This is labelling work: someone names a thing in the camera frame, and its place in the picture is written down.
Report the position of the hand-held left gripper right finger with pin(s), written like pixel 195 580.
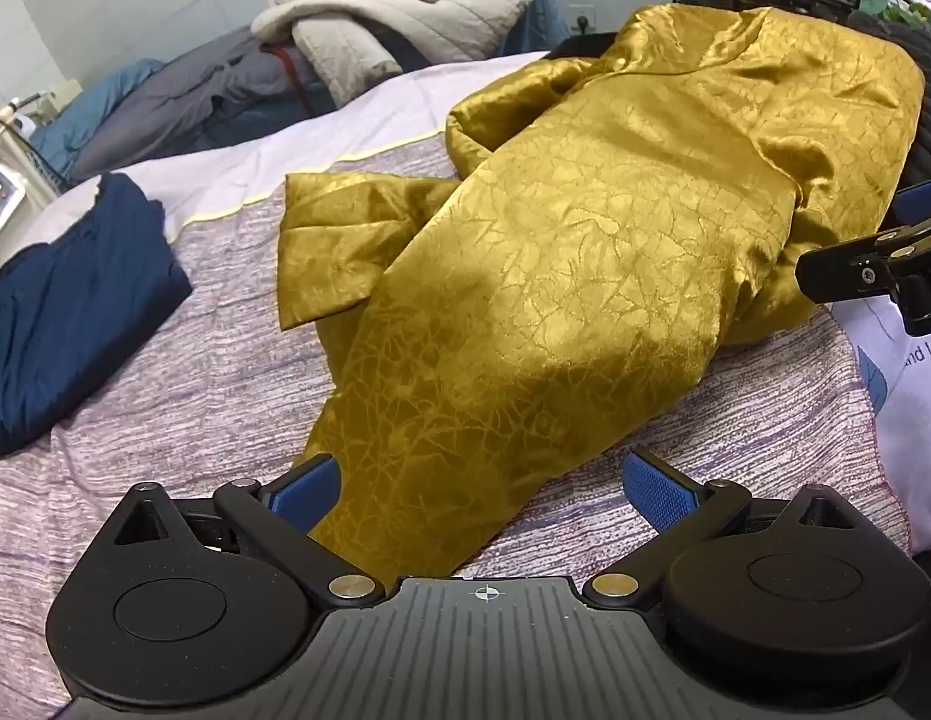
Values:
pixel 660 491

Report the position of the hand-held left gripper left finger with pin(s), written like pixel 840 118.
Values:
pixel 304 491

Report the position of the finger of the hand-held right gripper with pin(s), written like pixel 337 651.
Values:
pixel 855 262

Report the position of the golden satin garment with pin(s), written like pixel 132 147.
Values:
pixel 585 240

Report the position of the purple striped blanket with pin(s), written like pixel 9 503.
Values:
pixel 173 427

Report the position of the white printed cloth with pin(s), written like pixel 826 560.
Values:
pixel 904 420

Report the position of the black ribbed cushion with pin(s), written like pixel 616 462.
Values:
pixel 923 90

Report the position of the navy blue folded garment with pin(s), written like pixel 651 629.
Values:
pixel 68 315

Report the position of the white machine with screen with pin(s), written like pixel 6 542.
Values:
pixel 4 180

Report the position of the blue duvet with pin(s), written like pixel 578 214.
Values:
pixel 83 109

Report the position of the beige quilted coat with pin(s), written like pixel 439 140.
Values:
pixel 398 7

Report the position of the white wall socket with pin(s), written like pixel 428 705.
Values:
pixel 583 16

